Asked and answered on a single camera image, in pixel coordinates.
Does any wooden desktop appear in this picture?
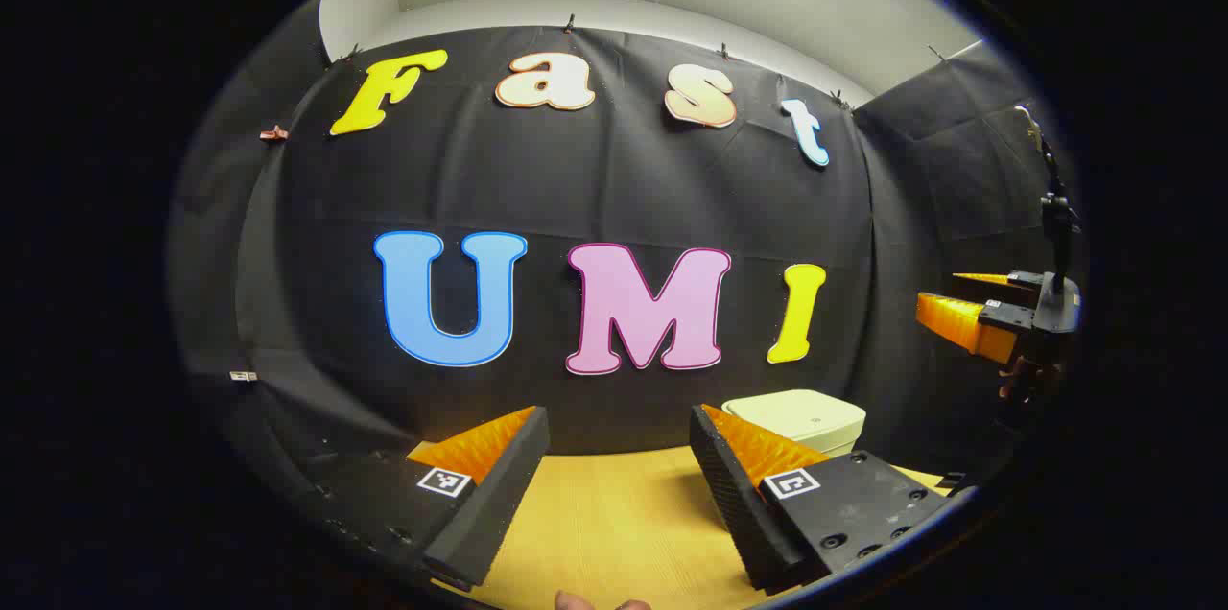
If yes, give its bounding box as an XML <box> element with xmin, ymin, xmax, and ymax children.
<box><xmin>432</xmin><ymin>445</ymin><xmax>951</xmax><ymax>610</ymax></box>

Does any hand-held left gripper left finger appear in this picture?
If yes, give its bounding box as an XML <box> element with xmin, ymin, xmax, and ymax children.
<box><xmin>307</xmin><ymin>406</ymin><xmax>551</xmax><ymax>592</ymax></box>

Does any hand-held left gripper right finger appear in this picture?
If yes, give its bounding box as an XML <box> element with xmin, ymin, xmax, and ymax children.
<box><xmin>689</xmin><ymin>404</ymin><xmax>951</xmax><ymax>592</ymax></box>

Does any green desktop garbage bin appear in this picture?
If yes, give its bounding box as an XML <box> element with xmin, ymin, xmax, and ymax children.
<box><xmin>721</xmin><ymin>389</ymin><xmax>867</xmax><ymax>459</ymax></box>

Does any black backdrop cloth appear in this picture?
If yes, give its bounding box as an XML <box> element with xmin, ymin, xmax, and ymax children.
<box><xmin>168</xmin><ymin>0</ymin><xmax>1085</xmax><ymax>496</ymax></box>

